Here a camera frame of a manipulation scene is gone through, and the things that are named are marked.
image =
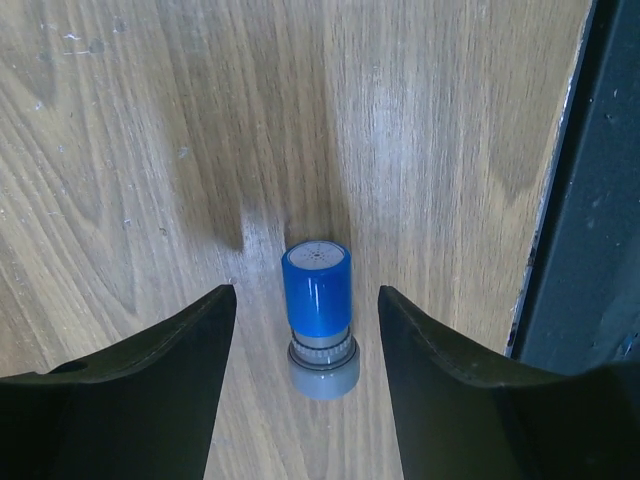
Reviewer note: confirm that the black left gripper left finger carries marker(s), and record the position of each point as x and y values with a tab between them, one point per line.
142	408

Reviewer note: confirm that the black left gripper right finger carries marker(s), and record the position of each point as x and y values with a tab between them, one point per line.
463	411

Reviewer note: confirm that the grey blue cylinder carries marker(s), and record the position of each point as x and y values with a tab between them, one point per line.
323	354

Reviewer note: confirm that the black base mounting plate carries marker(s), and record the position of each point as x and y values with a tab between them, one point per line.
580	304

